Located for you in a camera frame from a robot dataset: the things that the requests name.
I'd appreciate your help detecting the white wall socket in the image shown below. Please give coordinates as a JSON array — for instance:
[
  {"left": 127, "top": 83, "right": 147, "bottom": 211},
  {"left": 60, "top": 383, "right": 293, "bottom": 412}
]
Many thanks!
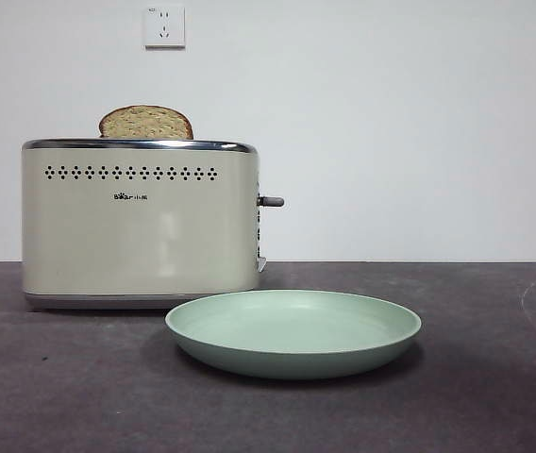
[{"left": 143, "top": 5, "right": 187, "bottom": 50}]

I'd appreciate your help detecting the toasted bread slice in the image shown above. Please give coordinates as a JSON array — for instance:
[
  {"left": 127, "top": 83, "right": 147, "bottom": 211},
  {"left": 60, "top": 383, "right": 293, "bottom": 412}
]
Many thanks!
[{"left": 98, "top": 106, "right": 195, "bottom": 141}]

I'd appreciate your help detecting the cream two-slot toaster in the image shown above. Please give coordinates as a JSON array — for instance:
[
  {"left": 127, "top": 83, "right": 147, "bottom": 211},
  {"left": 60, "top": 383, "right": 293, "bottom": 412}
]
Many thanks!
[{"left": 21, "top": 138, "right": 285, "bottom": 311}]

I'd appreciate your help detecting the pale green round plate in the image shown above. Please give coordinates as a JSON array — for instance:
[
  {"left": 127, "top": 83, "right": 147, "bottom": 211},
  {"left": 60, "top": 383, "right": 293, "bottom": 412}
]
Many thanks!
[{"left": 164, "top": 289, "right": 423, "bottom": 381}]

